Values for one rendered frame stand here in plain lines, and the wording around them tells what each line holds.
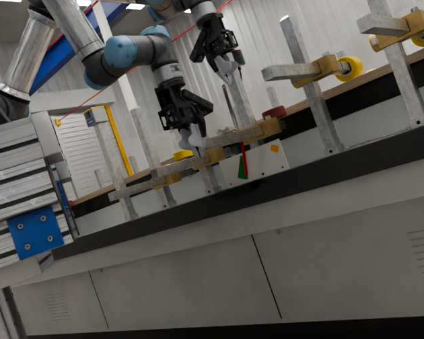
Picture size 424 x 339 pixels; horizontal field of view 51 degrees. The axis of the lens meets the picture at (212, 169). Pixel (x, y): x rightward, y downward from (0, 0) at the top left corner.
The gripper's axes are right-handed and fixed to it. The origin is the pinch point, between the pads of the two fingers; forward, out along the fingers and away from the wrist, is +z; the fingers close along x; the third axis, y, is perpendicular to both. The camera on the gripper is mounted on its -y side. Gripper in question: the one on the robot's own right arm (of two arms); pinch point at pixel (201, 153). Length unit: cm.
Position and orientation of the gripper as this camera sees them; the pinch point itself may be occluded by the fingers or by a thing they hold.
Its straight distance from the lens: 119.8
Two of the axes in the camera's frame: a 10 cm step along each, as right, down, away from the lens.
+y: -6.2, 2.1, -7.6
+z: 3.4, 9.4, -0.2
